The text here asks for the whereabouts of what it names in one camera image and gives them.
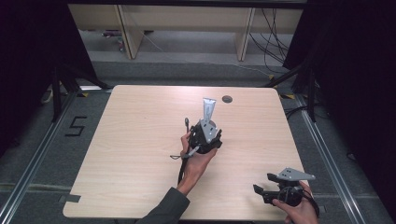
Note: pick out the metal floor rail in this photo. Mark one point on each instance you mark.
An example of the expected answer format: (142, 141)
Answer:
(34, 161)
(330, 161)

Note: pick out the black metal stand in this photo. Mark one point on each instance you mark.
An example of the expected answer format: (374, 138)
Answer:
(306, 84)
(59, 93)

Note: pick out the white toothpaste tube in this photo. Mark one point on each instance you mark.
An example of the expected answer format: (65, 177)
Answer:
(208, 109)

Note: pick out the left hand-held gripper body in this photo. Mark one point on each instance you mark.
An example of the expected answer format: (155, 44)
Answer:
(207, 137)

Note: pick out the person's left hand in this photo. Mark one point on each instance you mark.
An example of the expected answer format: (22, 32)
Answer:
(196, 165)

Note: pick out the light wooden desk frame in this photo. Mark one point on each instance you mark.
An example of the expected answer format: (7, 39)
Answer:
(186, 21)

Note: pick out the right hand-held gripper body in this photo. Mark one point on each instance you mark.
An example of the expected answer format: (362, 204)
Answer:
(289, 186)

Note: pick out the black curtain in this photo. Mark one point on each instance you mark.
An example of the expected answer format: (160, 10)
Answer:
(355, 77)
(34, 62)

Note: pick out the person's right hand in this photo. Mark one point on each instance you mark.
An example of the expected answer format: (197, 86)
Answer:
(299, 213)

